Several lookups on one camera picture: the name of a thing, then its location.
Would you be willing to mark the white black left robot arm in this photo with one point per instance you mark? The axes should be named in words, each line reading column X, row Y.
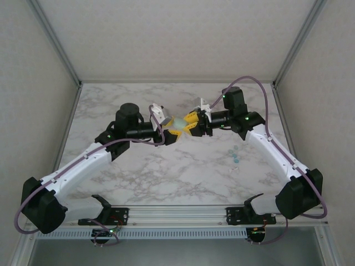
column 77, row 169

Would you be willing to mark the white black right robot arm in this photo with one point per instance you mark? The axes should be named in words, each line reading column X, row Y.
column 274, row 155

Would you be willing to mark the small circuit board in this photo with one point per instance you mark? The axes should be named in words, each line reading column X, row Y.
column 256, row 235
column 106, row 234

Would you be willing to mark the aluminium frame rail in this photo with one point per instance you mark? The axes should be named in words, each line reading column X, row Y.
column 177, row 82
column 67, row 124

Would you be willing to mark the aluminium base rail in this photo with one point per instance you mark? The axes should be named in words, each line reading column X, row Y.
column 177, row 216

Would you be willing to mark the aluminium frame post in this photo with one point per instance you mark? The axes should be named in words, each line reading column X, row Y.
column 58, row 41
column 298, row 41

